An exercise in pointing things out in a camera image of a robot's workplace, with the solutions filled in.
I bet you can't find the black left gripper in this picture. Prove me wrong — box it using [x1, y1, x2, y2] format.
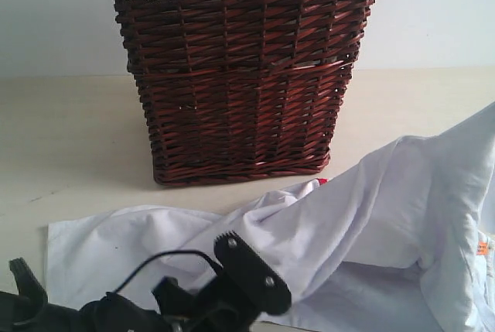
[1, 258, 248, 331]

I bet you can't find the white t-shirt red lettering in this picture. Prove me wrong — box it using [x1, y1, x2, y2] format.
[46, 106, 494, 331]

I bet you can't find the dark red wicker basket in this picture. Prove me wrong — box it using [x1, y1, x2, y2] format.
[114, 0, 374, 186]

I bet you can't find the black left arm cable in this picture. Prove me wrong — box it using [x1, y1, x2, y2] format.
[114, 249, 224, 295]

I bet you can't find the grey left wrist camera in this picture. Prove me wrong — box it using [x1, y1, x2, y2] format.
[213, 231, 292, 316]

